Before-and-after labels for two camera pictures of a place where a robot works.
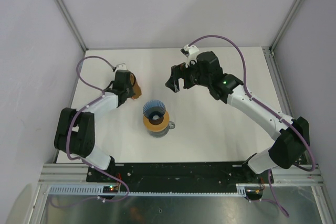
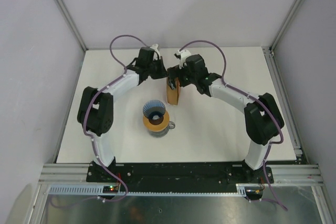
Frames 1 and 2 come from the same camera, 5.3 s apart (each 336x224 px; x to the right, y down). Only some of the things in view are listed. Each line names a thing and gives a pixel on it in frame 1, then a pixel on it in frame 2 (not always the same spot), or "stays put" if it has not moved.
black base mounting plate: (178, 175) stays put
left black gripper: (130, 94) -> (163, 72)
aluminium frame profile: (64, 9) stays put
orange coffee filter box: (136, 87) -> (172, 94)
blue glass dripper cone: (154, 109) stays put
